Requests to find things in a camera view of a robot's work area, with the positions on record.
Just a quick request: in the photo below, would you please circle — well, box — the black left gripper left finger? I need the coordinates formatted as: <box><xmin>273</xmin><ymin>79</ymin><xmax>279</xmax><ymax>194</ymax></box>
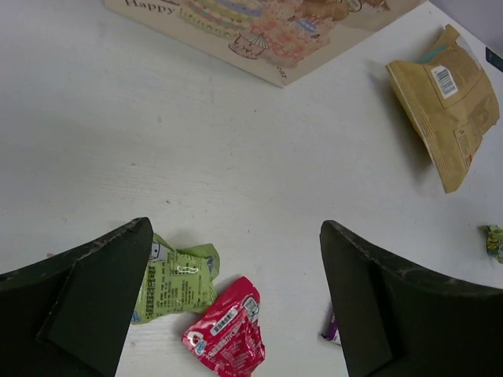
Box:
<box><xmin>1</xmin><ymin>218</ymin><xmax>153</xmax><ymax>376</ymax></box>

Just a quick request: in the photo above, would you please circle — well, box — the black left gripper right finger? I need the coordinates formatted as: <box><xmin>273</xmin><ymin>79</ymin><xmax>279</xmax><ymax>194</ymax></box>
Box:
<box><xmin>320</xmin><ymin>220</ymin><xmax>502</xmax><ymax>376</ymax></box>

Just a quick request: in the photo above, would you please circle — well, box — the dark purple snack packet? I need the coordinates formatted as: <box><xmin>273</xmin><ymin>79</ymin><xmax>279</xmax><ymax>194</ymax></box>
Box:
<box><xmin>321</xmin><ymin>308</ymin><xmax>342</xmax><ymax>346</ymax></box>

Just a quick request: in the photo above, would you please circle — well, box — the green snack packet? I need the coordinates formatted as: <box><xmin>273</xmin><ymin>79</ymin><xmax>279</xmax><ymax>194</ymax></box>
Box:
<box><xmin>131</xmin><ymin>234</ymin><xmax>220</xmax><ymax>325</ymax></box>

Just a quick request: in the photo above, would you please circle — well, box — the red snack packet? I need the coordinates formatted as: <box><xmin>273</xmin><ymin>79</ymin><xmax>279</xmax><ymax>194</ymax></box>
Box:
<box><xmin>182</xmin><ymin>276</ymin><xmax>266</xmax><ymax>376</ymax></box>

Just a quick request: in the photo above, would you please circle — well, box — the large brown snack bag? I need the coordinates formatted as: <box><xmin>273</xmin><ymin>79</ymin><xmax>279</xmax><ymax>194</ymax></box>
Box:
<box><xmin>386</xmin><ymin>24</ymin><xmax>500</xmax><ymax>193</ymax></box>

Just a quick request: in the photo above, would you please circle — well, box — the printed paper gift bag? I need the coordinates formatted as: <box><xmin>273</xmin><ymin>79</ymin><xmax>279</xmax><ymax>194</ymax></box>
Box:
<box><xmin>104</xmin><ymin>0</ymin><xmax>420</xmax><ymax>87</ymax></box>

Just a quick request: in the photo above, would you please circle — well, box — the small green candy wrapper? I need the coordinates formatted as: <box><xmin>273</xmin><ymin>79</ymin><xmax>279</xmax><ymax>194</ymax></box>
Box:
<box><xmin>478</xmin><ymin>225</ymin><xmax>503</xmax><ymax>264</ymax></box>

